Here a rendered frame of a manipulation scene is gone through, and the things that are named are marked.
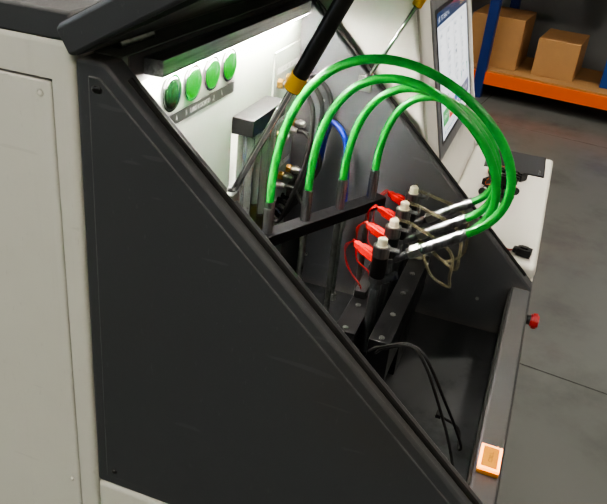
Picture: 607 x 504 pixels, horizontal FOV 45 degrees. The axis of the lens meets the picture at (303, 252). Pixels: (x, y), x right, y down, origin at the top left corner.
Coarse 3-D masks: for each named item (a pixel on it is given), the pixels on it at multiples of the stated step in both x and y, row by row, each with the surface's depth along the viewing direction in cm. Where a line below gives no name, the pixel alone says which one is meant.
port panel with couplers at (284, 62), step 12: (288, 48) 134; (276, 60) 130; (288, 60) 136; (276, 72) 132; (288, 72) 138; (276, 84) 133; (276, 96) 135; (288, 108) 143; (300, 120) 145; (288, 144) 148; (288, 156) 150; (288, 168) 150; (288, 180) 146; (276, 192) 149
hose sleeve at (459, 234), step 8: (456, 232) 112; (464, 232) 112; (432, 240) 114; (440, 240) 113; (448, 240) 113; (456, 240) 112; (464, 240) 112; (424, 248) 115; (432, 248) 114; (440, 248) 114
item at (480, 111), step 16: (336, 64) 107; (352, 64) 106; (400, 64) 104; (416, 64) 103; (320, 80) 109; (448, 80) 103; (304, 96) 111; (464, 96) 103; (288, 112) 113; (480, 112) 103; (288, 128) 115; (496, 128) 103; (272, 160) 118; (512, 160) 104; (272, 176) 119; (512, 176) 105; (272, 192) 121; (512, 192) 106; (272, 208) 122; (480, 224) 110
